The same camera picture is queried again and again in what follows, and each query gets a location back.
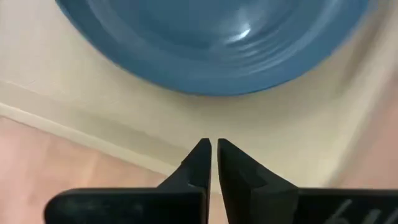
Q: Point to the beige plastic tray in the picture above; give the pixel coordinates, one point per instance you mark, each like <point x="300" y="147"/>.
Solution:
<point x="93" y="109"/>

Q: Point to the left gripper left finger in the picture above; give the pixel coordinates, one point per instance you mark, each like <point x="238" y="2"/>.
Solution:
<point x="186" y="202"/>

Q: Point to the blue round plate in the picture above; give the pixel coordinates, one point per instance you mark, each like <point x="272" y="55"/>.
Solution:
<point x="202" y="46"/>

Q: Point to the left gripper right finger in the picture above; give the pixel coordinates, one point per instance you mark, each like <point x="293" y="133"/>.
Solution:
<point x="255" y="199"/>

